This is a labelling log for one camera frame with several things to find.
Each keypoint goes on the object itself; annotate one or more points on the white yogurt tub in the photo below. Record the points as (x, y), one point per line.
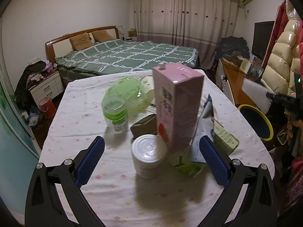
(148, 153)

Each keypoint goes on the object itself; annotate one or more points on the dark clothes on nightstand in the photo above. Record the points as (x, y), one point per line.
(23, 97)

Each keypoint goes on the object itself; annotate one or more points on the green snack wrapper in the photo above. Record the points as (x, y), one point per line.
(180, 161)

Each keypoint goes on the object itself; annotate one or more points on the bed with green plaid duvet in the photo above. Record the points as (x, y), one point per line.
(118, 56)

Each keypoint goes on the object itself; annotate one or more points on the wooden headboard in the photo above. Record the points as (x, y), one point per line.
(62, 45)

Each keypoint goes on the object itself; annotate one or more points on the white dotted tablecloth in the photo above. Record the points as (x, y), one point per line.
(116, 193)

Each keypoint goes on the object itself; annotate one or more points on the brown pillow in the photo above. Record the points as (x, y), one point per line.
(81, 42)
(101, 36)

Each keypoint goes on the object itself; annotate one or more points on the clear green plastic bottle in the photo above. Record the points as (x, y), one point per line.
(115, 113)

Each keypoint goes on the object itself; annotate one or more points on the red bucket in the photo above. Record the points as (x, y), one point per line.
(47, 107)

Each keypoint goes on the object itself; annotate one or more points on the black bin yellow rim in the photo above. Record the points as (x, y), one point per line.
(258, 121)

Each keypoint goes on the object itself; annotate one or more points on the right brown pillow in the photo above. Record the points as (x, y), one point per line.
(101, 36)

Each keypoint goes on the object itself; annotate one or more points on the cream puffer jacket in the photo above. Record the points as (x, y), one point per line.
(283, 66)

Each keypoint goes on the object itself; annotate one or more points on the brown small box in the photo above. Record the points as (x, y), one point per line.
(146, 125)

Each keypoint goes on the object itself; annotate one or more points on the left brown pillow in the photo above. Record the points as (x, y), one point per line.
(81, 42)

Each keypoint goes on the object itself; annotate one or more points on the white paper cup apple print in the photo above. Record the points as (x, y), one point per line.
(147, 83)

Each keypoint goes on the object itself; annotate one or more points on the pile of dark clothes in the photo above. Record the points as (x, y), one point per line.
(231, 44)

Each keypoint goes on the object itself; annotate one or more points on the pink milk carton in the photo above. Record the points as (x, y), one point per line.
(178, 90)

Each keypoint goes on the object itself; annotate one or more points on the pink striped curtain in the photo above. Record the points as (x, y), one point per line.
(199, 24)

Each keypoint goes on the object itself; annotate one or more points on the blue white pen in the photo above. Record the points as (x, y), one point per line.
(208, 108)

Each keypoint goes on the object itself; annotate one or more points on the white nightstand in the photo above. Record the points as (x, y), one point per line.
(51, 87)

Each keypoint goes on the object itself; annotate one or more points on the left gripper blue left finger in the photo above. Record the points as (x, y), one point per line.
(43, 205)

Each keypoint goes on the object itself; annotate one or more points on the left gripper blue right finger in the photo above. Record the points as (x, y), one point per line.
(248, 197)

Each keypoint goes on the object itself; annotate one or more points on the wooden desk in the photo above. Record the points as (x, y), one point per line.
(233, 87)

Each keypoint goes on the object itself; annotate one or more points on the red puffer jacket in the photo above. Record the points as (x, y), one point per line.
(285, 12)

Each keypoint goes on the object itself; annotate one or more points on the black television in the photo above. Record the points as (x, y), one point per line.
(261, 38)

